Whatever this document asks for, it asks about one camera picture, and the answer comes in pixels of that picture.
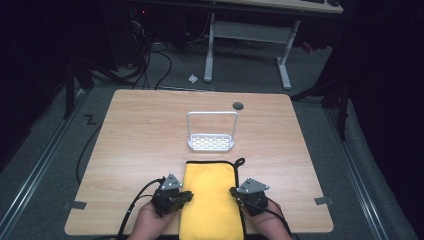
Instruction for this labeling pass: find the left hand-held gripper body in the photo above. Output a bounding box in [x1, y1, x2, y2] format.
[151, 172, 188, 218]

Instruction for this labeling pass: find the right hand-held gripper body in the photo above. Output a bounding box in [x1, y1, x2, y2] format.
[236, 177, 270, 217]

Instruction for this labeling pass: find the yellow and grey towel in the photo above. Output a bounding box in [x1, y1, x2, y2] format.
[178, 157, 247, 240]

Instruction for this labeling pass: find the person's left hand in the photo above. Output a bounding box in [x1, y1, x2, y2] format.
[127, 199, 182, 240]

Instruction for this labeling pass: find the person's right hand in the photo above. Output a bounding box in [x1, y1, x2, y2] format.
[241, 199, 295, 240]

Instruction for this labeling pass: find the white metal rack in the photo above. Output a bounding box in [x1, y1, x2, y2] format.
[186, 110, 240, 153]

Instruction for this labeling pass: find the grey tape piece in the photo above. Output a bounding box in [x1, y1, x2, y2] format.
[313, 196, 335, 206]
[62, 200, 88, 211]

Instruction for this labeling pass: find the black metal stand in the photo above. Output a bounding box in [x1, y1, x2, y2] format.
[289, 77, 352, 142]
[62, 58, 97, 121]

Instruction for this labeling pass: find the white-legged desk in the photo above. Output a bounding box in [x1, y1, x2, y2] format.
[203, 0, 345, 91]

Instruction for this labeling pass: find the dark curtain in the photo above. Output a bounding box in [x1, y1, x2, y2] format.
[346, 0, 424, 234]

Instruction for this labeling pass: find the dark computer tower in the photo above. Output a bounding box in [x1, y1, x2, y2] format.
[127, 5, 155, 69]

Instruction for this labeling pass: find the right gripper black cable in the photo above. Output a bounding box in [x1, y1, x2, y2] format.
[265, 197, 296, 240]

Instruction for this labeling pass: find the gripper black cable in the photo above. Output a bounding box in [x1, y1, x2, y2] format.
[114, 178, 167, 240]
[265, 197, 296, 240]

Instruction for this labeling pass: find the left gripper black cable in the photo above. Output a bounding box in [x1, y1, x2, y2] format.
[114, 178, 167, 240]

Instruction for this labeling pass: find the black floor cable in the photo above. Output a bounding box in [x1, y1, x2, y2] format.
[75, 123, 103, 186]

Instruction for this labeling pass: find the metal floor rail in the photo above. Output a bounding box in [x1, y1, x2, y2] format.
[0, 89, 90, 236]
[324, 107, 390, 240]

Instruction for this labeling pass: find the bundle of black cables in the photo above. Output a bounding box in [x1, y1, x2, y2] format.
[89, 19, 174, 92]

